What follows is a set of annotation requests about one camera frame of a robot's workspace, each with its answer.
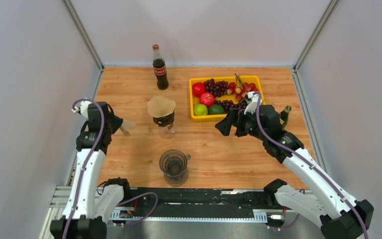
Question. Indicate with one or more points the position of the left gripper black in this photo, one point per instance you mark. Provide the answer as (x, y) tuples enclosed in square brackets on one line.
[(117, 121)]

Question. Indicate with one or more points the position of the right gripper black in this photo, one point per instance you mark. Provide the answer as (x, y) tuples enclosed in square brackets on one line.
[(236, 116)]

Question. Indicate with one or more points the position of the grey transparent coffee dripper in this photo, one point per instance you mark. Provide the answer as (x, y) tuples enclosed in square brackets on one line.
[(174, 163)]

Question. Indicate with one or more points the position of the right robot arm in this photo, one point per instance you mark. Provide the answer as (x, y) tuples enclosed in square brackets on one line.
[(338, 214)]

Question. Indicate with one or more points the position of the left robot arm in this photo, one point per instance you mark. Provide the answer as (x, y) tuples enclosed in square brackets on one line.
[(85, 216)]

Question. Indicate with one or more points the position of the dark green lime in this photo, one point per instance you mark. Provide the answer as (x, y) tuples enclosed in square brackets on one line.
[(216, 110)]

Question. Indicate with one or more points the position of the dark grape bunch near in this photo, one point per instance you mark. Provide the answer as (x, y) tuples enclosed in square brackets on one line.
[(229, 104)]

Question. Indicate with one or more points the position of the light green apple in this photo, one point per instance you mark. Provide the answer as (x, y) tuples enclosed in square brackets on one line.
[(200, 110)]

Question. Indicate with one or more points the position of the red apple near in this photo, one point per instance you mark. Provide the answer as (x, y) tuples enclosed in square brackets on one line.
[(207, 99)]

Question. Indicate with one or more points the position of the red apple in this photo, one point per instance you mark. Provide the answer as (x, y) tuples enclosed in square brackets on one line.
[(198, 89), (207, 99)]

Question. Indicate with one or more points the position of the red grape bunch far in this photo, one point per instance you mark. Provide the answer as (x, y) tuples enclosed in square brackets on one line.
[(216, 88)]

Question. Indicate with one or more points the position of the red apple far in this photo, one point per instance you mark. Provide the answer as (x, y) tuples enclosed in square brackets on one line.
[(198, 89)]

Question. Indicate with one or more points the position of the clear glass carafe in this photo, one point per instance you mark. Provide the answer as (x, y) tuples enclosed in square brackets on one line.
[(167, 131)]

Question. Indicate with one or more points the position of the yellow plastic fruit tray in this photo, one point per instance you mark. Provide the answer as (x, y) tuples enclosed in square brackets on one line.
[(195, 100)]

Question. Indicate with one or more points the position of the green glass bottle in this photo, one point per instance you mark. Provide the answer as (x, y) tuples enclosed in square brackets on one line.
[(284, 116)]

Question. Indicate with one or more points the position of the cola glass bottle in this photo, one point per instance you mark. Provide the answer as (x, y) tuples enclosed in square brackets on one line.
[(159, 68)]

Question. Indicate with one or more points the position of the ribbed glass mug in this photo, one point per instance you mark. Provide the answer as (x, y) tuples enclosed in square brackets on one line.
[(178, 180)]

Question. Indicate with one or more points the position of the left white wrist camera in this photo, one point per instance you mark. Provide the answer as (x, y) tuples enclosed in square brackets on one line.
[(82, 108)]

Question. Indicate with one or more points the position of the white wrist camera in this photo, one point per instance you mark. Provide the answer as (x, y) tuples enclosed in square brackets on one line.
[(82, 108), (253, 100)]

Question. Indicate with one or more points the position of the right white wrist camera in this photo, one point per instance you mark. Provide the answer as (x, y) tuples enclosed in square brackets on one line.
[(253, 100)]

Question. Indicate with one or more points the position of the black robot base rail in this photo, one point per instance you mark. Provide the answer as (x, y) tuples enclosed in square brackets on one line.
[(200, 205)]

